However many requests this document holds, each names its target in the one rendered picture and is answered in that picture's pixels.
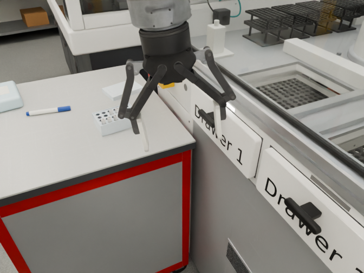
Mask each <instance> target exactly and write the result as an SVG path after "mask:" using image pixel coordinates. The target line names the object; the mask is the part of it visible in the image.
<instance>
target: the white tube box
mask: <svg viewBox="0 0 364 273"><path fill-rule="evenodd" d="M119 106H120V105H119ZM119 106H115V107H112V108H108V109H104V110H100V111H98V112H94V113H92V117H93V121H94V124H95V126H96V127H97V129H98V130H99V132H100V134H101V135H102V136H105V135H109V134H112V133H115V132H119V131H122V130H124V129H128V128H131V127H132V124H131V121H130V120H129V119H127V118H123V119H119V118H118V121H114V118H113V116H114V115H118V114H116V112H115V108H119ZM131 107H132V106H131V105H130V103H128V106H127V108H131ZM110 109H112V110H113V115H110V113H109V110H110ZM108 117H111V118H112V122H111V123H108V120H107V118H108ZM101 119H105V121H106V124H105V125H102V123H101Z"/></svg>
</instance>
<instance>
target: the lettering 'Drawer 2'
mask: <svg viewBox="0 0 364 273"><path fill-rule="evenodd" d="M269 181H270V182H271V183H272V184H273V186H274V188H275V192H274V194H270V193H269V192H268V191H267V188H268V183H269ZM265 191H266V192H267V193H268V194H269V195H270V196H272V197H275V196H276V193H277V189H276V186H275V184H274V183H273V182H272V181H271V180H270V179H269V178H268V179H267V182H266V186H265ZM282 198H283V199H285V198H284V197H282V195H281V194H280V196H279V200H278V205H280V201H281V199H282ZM287 209H288V210H290V209H289V208H288V207H286V208H285V211H286V213H287V215H288V216H289V217H291V218H292V220H294V216H295V215H294V214H292V216H291V215H290V214H288V212H287ZM290 211H291V210H290ZM303 226H304V224H302V225H301V221H300V220H299V227H300V228H302V227H303ZM305 234H306V235H307V236H309V235H310V234H311V231H309V232H308V228H307V227H306V233H305ZM319 238H322V239H323V240H324V241H325V243H326V246H325V245H324V244H323V243H322V242H321V241H320V240H319ZM317 241H319V242H320V243H321V244H322V245H323V246H324V247H325V248H326V249H327V250H328V243H327V241H326V240H325V239H324V238H323V237H322V236H320V235H318V236H316V238H315V242H316V245H317V246H318V248H319V249H320V250H321V251H322V252H324V253H325V251H324V250H322V249H321V248H320V246H319V245H318V242H317ZM334 255H338V256H340V258H341V259H342V256H341V255H340V254H339V253H336V250H335V249H334V250H333V252H332V254H331V256H330V258H329V259H330V260H331V261H332V259H333V257H334ZM356 270H357V271H358V272H360V273H363V272H362V271H361V270H360V269H358V268H356Z"/></svg>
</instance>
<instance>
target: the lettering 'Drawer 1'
mask: <svg viewBox="0 0 364 273"><path fill-rule="evenodd" d="M196 107H197V108H198V109H199V107H198V106H197V105H196V104H195V116H196ZM196 117H197V118H200V116H199V117H198V116H196ZM206 124H207V123H205V126H206ZM206 128H207V126H206ZM207 129H209V130H210V126H209V127H208V128H207ZM214 133H215V128H214V131H213V128H212V134H213V135H214ZM222 136H223V135H222ZM223 137H224V139H225V136H223ZM222 140H223V139H222ZM222 140H220V141H221V143H222ZM223 141H224V140H223ZM224 142H225V143H226V139H225V141H224ZM229 144H230V145H232V143H230V142H229V141H228V143H227V150H229ZM222 145H223V146H224V147H225V145H224V144H223V143H222ZM238 150H239V151H240V155H239V160H238V159H237V161H238V162H239V163H240V164H241V165H242V163H241V155H242V150H241V149H239V148H238Z"/></svg>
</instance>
